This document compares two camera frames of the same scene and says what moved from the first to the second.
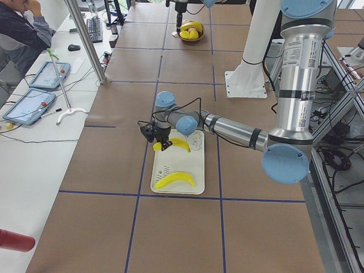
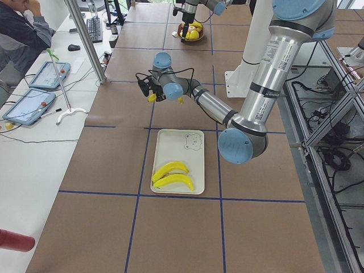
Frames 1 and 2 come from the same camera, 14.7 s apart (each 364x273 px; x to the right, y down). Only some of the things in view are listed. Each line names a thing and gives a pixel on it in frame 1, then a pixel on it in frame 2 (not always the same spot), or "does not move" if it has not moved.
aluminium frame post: (87, 40) does not move
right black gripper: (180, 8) → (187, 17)
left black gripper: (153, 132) → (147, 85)
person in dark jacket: (24, 35) does not move
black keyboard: (94, 25) does not move
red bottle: (16, 242) does not move
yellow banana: (157, 146) → (169, 166)
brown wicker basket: (200, 37) does not move
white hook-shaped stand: (69, 111) does not move
